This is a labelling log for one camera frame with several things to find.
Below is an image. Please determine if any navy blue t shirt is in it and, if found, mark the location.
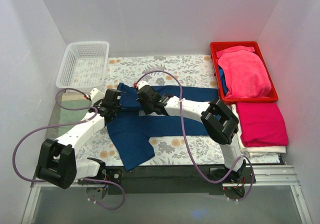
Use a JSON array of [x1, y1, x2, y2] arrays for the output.
[[106, 82, 218, 171]]

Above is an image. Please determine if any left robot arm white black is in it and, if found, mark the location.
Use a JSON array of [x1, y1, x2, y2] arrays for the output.
[[35, 88, 122, 189]]

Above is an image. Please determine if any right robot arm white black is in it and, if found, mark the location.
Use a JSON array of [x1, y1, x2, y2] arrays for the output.
[[134, 81, 246, 184]]

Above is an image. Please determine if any floral table cloth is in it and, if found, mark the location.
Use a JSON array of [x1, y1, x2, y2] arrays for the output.
[[47, 55, 281, 167]]

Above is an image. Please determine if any green folded cloth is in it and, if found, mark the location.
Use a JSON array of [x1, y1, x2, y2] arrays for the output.
[[45, 92, 92, 139]]

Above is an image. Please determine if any white plastic basket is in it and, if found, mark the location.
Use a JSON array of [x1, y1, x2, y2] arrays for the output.
[[55, 41, 110, 93]]

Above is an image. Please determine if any blue cloth in bin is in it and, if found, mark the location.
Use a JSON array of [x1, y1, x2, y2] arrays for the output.
[[218, 66, 229, 95]]

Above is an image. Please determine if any red plastic bin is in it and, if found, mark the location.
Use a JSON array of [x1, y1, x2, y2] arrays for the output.
[[210, 41, 278, 105]]

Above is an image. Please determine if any pink towel in bin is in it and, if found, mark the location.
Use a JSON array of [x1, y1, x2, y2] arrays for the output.
[[216, 45, 272, 99]]

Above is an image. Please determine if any magenta folded t shirt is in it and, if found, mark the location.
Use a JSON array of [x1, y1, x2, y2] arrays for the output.
[[235, 102, 289, 148]]

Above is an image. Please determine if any cream folded t shirt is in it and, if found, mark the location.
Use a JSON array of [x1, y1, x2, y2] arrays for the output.
[[231, 103, 287, 159]]

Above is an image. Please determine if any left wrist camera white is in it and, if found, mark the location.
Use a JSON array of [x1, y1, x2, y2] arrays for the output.
[[84, 88, 105, 104]]

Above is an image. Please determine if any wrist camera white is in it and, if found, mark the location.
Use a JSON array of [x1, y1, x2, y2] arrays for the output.
[[133, 80, 149, 91], [84, 88, 105, 104]]

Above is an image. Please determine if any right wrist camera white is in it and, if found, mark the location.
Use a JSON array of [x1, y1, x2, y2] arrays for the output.
[[133, 80, 149, 91]]

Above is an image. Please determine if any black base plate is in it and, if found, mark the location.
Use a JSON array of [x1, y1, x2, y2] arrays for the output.
[[77, 164, 257, 196]]

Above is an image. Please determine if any aluminium rail frame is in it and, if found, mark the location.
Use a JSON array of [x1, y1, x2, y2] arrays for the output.
[[22, 164, 312, 224]]

